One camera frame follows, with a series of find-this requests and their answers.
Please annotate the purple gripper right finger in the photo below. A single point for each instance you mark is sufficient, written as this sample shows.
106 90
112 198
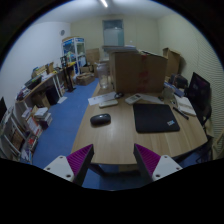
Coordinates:
152 166

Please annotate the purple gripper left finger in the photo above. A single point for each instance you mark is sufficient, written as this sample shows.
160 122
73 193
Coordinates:
74 167

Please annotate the black mouse pad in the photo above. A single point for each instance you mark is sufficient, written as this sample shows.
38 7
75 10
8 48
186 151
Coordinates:
154 118

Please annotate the black computer mouse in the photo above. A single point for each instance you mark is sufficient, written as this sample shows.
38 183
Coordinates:
100 119

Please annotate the black pen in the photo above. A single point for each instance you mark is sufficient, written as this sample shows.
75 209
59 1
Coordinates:
181 113

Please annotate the white bookshelf with books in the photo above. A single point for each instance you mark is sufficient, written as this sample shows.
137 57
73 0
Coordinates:
17 142

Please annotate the white remote control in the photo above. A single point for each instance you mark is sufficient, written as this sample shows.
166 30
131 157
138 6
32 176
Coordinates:
133 99

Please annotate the white flat device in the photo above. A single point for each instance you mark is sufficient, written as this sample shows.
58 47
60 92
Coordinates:
108 103

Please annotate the white paper sheet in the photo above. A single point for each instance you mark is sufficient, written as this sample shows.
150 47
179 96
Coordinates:
101 98

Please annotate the wooden side desk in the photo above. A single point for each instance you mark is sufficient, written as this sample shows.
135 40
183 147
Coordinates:
51 79

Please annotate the black monitor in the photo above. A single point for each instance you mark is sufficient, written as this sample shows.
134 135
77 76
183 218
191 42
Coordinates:
199 94

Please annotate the cardboard box on floor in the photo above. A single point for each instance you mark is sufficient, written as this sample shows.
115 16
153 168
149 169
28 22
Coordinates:
85 79

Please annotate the large brown cardboard box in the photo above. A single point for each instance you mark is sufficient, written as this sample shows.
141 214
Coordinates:
132 72

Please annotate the clear glass jar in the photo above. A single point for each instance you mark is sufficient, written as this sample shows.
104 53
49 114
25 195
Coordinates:
103 75

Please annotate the tall cardboard box right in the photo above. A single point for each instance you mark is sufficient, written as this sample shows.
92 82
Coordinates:
173 61

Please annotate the glass display cabinet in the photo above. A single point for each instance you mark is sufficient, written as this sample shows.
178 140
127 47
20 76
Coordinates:
74 50

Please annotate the window with blind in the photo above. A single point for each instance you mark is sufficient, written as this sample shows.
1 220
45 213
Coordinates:
113 32

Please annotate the ceiling light tube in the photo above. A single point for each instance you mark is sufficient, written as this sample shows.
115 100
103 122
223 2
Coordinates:
104 3

